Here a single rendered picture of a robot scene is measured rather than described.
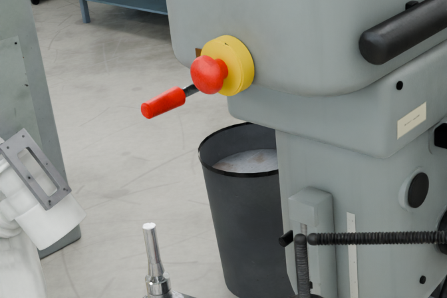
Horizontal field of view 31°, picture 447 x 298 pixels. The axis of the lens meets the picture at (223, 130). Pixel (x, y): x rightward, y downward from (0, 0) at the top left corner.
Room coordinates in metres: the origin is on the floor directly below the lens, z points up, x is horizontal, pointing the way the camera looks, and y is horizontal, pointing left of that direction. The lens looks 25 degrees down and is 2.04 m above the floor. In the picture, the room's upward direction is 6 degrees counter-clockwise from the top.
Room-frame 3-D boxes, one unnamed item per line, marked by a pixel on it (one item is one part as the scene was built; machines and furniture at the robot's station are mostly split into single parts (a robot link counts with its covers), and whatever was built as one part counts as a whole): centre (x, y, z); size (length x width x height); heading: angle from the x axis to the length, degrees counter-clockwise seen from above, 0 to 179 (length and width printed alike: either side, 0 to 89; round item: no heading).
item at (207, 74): (0.76, 0.01, 1.76); 0.04 x 0.03 x 0.04; 44
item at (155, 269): (1.29, 0.16, 1.22); 0.03 x 0.03 x 0.11
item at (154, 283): (1.29, 0.16, 1.16); 0.05 x 0.05 x 0.01
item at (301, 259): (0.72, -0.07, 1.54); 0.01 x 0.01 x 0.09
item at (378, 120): (0.97, -0.21, 1.68); 0.34 x 0.24 x 0.10; 134
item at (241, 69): (0.78, -0.01, 1.76); 0.06 x 0.02 x 0.06; 44
